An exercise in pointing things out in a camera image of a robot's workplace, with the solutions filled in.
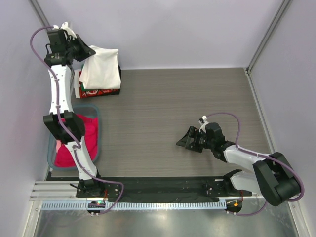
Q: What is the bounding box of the right aluminium corner post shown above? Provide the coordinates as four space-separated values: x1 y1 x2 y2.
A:
245 0 292 74

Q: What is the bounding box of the aluminium frame rail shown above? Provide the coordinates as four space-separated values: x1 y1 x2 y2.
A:
30 181 79 201

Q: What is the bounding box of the slotted grey cable duct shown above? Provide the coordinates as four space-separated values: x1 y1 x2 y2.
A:
41 200 227 211

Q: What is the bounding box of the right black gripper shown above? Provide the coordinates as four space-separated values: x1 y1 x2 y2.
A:
176 126 214 153

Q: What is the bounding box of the grey laundry basket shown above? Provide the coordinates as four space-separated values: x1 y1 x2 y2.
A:
47 104 101 171

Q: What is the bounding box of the aluminium corner post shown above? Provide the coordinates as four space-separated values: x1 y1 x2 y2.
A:
29 0 74 72
245 0 292 74

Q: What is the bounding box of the left aluminium corner post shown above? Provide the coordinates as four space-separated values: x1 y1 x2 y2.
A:
29 0 74 72

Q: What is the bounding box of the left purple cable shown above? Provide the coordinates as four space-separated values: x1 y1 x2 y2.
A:
29 25 125 216

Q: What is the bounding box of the folded red printed t-shirt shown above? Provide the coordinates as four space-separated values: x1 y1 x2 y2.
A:
78 71 120 99

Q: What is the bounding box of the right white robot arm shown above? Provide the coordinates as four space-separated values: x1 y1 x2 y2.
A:
176 122 303 206

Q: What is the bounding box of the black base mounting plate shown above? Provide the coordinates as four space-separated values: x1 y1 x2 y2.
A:
75 175 252 203

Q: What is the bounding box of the purple cable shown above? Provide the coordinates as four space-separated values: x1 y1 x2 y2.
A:
29 25 125 216
198 112 305 217

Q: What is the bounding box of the white printed t-shirt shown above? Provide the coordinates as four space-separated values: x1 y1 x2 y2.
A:
79 45 119 90

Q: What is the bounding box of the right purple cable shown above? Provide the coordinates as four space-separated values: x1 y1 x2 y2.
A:
198 112 305 217

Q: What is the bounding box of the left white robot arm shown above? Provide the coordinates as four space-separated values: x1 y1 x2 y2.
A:
43 28 105 197

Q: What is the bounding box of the folded white t-shirt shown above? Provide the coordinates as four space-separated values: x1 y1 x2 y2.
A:
74 69 81 99

